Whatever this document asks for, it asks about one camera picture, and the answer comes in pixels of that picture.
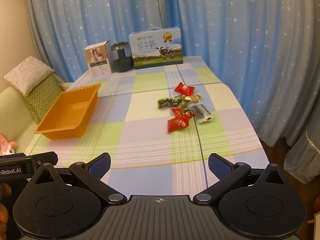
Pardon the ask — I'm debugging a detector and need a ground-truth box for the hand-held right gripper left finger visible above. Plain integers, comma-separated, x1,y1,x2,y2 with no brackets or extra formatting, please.
26,152,128,204

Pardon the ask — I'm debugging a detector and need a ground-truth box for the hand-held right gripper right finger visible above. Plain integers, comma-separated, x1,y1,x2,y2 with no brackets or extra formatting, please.
192,153,288,204

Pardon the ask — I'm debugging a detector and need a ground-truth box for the clear packet with dark snack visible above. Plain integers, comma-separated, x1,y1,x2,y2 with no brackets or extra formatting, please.
187,102,212,124

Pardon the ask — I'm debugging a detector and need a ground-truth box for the large red snack packet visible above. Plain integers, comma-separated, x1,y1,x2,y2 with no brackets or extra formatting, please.
167,115,190,132

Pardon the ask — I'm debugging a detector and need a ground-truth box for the orange plastic tray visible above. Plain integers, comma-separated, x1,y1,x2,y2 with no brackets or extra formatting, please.
34,83,101,140

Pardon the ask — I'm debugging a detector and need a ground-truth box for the green snack bar packet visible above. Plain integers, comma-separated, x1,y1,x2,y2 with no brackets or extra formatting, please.
157,96,192,109

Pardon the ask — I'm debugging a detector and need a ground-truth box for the red candy packet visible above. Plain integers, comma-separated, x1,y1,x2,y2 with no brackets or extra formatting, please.
174,82,195,96

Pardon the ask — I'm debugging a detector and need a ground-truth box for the person's left hand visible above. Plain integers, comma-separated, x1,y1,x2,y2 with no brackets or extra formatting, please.
0,182,12,234

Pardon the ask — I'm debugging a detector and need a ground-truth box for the pink plush toy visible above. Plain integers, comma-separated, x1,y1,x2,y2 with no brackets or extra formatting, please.
0,134,17,157

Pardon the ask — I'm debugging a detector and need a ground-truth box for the light green sofa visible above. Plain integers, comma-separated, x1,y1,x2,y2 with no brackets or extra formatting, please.
0,75,73,155

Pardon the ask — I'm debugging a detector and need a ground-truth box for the green zigzag cushion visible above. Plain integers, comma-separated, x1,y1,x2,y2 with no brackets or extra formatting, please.
24,94,40,125
24,73,63,125

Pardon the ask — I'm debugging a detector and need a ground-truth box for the blue lace-trimmed cloth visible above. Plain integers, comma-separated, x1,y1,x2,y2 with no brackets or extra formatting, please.
284,122,320,184

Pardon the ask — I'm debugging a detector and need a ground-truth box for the beige cushion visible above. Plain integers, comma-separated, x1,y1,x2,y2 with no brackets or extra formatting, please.
3,56,55,96

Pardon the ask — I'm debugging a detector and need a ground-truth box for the white product box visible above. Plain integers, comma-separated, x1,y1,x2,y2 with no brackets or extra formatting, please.
84,41,112,78

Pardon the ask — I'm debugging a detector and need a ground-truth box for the dark green humidifier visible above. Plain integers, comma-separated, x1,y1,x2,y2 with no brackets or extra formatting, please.
110,42,134,73

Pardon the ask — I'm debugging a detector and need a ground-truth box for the light wooden stand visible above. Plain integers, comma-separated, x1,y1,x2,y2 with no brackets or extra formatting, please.
308,197,320,240

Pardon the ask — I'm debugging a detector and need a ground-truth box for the blue star curtain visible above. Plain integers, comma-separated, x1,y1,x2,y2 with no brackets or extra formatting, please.
165,0,320,150
24,0,173,83

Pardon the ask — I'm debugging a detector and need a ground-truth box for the milk carton box with cow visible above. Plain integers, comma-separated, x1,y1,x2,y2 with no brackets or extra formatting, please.
128,26,184,70

